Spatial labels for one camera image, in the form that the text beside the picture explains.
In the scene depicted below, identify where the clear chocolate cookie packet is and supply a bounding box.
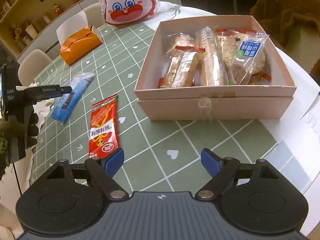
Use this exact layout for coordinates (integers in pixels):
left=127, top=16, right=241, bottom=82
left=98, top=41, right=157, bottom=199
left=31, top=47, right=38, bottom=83
left=227, top=31, right=268, bottom=85

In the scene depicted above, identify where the clear-wrapped cake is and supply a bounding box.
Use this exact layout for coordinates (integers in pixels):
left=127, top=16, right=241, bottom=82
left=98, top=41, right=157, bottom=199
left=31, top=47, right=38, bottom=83
left=158, top=33, right=206, bottom=88

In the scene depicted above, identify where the black gloved hand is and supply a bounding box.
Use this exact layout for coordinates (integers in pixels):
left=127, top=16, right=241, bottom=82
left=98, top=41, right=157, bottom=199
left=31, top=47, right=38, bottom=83
left=4, top=105, right=39, bottom=163

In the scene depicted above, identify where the cream printed cloth bag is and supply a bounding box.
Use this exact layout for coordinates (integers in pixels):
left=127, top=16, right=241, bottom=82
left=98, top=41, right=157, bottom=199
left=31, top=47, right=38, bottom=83
left=29, top=98, right=55, bottom=129

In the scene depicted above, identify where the blue wafer snack packet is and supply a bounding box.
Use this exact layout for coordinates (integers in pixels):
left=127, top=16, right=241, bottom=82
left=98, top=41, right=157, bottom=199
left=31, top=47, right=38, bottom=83
left=51, top=72, right=96, bottom=124

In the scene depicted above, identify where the red spicy snack packet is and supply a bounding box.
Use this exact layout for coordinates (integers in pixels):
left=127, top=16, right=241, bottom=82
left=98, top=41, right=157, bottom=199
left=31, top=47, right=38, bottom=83
left=88, top=94, right=119, bottom=159

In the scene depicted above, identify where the green checked tablecloth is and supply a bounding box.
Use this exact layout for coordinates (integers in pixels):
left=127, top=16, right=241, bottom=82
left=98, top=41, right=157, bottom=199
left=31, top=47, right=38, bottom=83
left=30, top=24, right=277, bottom=192

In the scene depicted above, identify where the orange tissue box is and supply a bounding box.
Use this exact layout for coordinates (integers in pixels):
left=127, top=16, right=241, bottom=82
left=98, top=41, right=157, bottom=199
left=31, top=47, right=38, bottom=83
left=56, top=11, right=102, bottom=66

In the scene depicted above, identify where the red white rabbit bag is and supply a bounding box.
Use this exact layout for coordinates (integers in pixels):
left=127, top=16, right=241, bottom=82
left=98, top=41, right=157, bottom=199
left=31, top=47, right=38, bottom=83
left=99, top=0, right=160, bottom=27

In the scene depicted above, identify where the long biscuit stick packet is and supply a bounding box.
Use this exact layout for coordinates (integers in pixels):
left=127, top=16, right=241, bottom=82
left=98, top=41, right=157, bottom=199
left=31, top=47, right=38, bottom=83
left=195, top=27, right=226, bottom=86

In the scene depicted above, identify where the brown fluffy blanket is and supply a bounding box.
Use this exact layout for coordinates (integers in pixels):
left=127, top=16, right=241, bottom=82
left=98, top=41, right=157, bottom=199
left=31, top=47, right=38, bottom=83
left=250, top=0, right=320, bottom=46

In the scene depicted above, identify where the wooden wall shelf unit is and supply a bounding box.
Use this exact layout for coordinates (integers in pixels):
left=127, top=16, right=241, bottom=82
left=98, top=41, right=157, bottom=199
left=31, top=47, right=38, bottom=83
left=1, top=0, right=98, bottom=62

